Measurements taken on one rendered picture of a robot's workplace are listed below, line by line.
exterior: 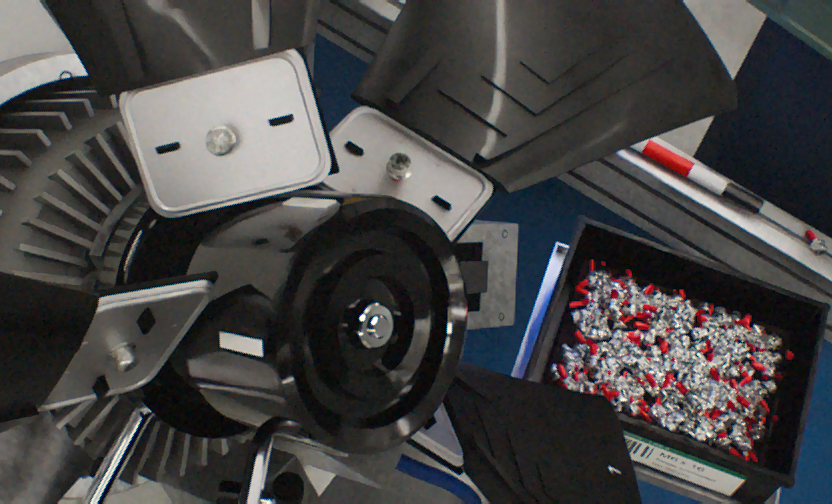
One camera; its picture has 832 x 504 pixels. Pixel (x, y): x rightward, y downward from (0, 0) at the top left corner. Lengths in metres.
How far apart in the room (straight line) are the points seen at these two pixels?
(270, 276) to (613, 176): 0.63
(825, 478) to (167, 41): 0.97
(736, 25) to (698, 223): 1.38
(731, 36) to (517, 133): 1.78
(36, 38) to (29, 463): 0.26
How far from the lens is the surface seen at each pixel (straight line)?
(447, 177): 0.64
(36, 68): 0.71
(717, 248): 1.11
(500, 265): 0.83
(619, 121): 0.71
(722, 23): 2.44
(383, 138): 0.65
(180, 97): 0.56
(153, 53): 0.56
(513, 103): 0.67
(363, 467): 0.83
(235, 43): 0.55
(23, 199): 0.64
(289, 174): 0.56
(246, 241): 0.54
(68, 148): 0.65
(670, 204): 1.09
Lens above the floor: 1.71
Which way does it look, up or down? 59 degrees down
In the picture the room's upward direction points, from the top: 10 degrees clockwise
